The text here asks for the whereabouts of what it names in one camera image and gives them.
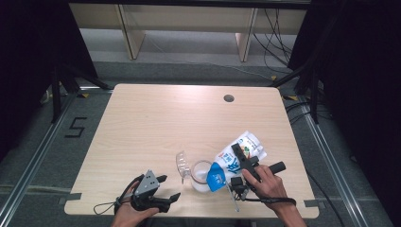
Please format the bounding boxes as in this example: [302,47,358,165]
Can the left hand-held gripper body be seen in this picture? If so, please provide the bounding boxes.
[130,169,172,214]

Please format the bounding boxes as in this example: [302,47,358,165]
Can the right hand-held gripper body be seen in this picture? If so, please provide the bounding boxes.
[225,155,288,213]

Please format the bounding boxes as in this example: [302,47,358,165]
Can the clear glass jar lid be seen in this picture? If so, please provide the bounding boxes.
[175,150,193,185]

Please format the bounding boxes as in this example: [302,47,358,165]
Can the clear glass jar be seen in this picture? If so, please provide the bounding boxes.
[190,159,216,194]

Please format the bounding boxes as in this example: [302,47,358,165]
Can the white salt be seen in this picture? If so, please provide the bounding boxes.
[192,166,211,192]

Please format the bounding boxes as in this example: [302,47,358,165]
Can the person's right hand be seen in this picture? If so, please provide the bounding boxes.
[240,165,287,210]

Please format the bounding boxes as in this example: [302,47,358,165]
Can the person's left hand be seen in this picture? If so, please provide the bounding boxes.
[111,201,160,227]

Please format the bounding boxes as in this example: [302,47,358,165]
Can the grey tape strip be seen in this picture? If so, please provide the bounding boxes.
[304,199,325,209]
[58,192,83,205]

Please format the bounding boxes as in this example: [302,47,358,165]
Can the black metal stand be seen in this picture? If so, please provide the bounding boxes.
[50,61,113,125]
[269,61,320,125]

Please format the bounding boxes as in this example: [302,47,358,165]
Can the grey floor strip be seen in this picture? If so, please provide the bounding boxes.
[0,183,72,194]

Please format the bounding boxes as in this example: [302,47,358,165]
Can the black curtain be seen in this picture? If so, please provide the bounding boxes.
[287,0,401,227]
[0,0,99,160]

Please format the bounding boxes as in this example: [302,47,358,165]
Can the light wooden desk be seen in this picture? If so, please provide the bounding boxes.
[69,0,311,63]

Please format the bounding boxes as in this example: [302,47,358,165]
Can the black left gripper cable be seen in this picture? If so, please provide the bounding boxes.
[113,173,145,217]

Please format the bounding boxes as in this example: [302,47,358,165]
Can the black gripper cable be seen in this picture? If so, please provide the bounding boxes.
[242,195,298,206]
[113,173,145,217]

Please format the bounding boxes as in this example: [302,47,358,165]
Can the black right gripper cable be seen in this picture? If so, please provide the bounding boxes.
[242,195,298,206]

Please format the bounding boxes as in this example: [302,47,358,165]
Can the thin grey wire loop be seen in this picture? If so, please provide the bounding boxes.
[93,201,116,217]

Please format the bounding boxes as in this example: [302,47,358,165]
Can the black floor cables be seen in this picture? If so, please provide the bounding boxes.
[284,99,333,126]

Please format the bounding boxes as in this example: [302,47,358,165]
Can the long black floor cable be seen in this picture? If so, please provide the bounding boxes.
[306,173,346,227]

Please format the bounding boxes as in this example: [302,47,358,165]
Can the aluminium floor rail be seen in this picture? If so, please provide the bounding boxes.
[300,96,371,227]
[0,91,78,227]

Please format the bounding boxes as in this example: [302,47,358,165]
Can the thin grey floor cable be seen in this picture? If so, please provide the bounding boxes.
[143,32,273,81]

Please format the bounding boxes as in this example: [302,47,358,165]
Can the tangle of black cables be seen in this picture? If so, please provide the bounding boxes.
[252,8,295,69]

